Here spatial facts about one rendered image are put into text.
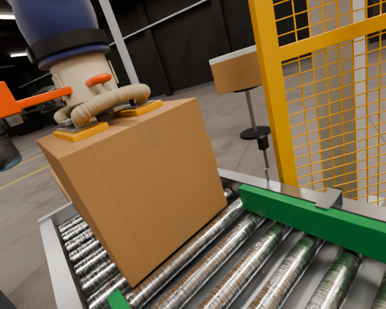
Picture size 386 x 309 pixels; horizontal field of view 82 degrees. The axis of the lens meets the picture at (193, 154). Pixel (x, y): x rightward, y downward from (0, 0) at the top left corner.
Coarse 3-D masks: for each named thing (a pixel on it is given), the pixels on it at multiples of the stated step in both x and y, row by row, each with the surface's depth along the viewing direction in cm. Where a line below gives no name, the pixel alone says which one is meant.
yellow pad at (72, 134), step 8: (64, 120) 76; (64, 128) 76; (72, 128) 68; (88, 128) 60; (96, 128) 60; (104, 128) 61; (56, 136) 79; (64, 136) 65; (72, 136) 57; (80, 136) 58; (88, 136) 59
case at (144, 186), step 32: (128, 128) 54; (160, 128) 60; (192, 128) 67; (64, 160) 47; (96, 160) 51; (128, 160) 55; (160, 160) 61; (192, 160) 68; (96, 192) 51; (128, 192) 56; (160, 192) 62; (192, 192) 70; (96, 224) 52; (128, 224) 57; (160, 224) 63; (192, 224) 71; (128, 256) 58; (160, 256) 65
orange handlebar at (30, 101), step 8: (88, 80) 63; (96, 80) 60; (104, 80) 61; (64, 88) 65; (32, 96) 60; (40, 96) 61; (48, 96) 62; (56, 96) 64; (24, 104) 59; (32, 104) 60
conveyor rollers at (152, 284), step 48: (96, 240) 86; (192, 240) 70; (240, 240) 66; (96, 288) 69; (144, 288) 59; (192, 288) 57; (240, 288) 54; (288, 288) 50; (336, 288) 46; (384, 288) 43
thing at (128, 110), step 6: (132, 102) 75; (150, 102) 72; (156, 102) 71; (126, 108) 75; (132, 108) 71; (138, 108) 68; (144, 108) 68; (150, 108) 69; (114, 114) 81; (120, 114) 77; (126, 114) 73; (132, 114) 69; (138, 114) 67
